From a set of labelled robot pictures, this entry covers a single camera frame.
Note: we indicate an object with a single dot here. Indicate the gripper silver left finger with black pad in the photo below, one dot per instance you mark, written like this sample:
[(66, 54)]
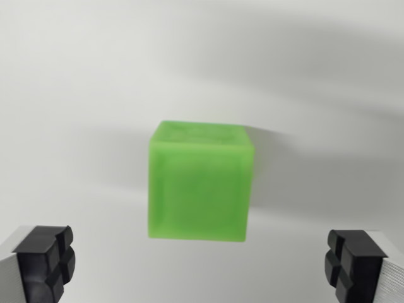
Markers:
[(38, 268)]

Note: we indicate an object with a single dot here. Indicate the green embossed cube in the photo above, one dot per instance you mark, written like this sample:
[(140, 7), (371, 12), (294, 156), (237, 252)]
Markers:
[(202, 186)]

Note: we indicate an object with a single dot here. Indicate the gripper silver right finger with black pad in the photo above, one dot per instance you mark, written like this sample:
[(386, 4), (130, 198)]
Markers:
[(363, 268)]

